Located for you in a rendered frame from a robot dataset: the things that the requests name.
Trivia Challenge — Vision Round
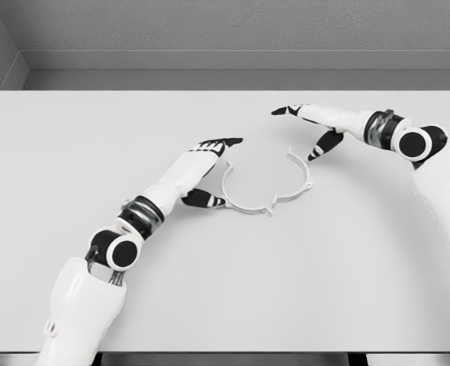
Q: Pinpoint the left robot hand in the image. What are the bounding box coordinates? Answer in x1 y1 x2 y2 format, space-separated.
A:
162 136 244 210

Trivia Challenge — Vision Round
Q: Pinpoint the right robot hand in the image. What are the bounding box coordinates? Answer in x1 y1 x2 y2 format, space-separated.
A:
271 102 355 162

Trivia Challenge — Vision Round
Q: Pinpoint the thin white pipe clamp half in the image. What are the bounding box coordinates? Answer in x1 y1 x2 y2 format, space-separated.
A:
270 145 315 209
221 160 275 219

